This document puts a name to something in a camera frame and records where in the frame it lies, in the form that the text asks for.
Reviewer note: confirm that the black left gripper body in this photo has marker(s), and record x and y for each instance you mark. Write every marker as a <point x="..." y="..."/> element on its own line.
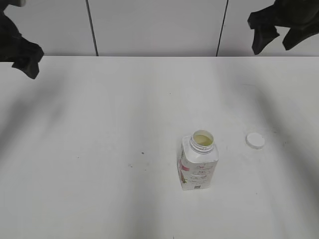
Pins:
<point x="10" y="37"/>

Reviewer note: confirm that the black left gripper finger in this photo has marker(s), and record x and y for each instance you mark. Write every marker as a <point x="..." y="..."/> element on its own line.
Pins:
<point x="27" y="58"/>

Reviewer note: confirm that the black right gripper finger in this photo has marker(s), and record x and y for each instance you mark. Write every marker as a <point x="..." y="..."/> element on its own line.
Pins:
<point x="263" y="35"/>
<point x="296" y="36"/>

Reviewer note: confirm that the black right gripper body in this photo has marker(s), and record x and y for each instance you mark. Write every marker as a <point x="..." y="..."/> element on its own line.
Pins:
<point x="287" y="13"/>

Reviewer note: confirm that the white screw cap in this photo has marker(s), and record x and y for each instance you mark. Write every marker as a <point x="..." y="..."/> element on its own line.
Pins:
<point x="255" y="140"/>

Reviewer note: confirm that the white square drink bottle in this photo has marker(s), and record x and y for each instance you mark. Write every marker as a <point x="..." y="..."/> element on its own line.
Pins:
<point x="197" y="160"/>

